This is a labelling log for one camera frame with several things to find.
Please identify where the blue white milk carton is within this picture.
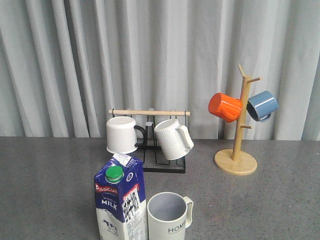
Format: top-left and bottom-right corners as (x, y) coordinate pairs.
(94, 153), (148, 240)

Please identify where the pale green mug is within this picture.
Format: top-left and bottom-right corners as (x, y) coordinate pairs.
(147, 192), (194, 240)

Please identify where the white ribbed mug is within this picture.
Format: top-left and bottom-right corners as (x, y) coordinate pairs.
(154, 119), (194, 161)

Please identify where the orange mug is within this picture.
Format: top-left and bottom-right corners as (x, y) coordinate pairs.
(208, 92), (243, 123)

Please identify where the wooden mug tree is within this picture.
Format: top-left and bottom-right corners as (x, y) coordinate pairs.
(213, 64), (262, 176)

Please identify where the blue mug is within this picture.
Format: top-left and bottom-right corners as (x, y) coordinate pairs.
(246, 91), (279, 122)

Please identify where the grey curtain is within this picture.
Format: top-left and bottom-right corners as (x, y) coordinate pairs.
(0, 0), (320, 141)

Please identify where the black wire mug rack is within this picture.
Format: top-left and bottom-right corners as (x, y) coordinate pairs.
(108, 108), (191, 174)

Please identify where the white mug black handle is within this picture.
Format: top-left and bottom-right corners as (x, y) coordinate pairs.
(106, 116), (147, 154)

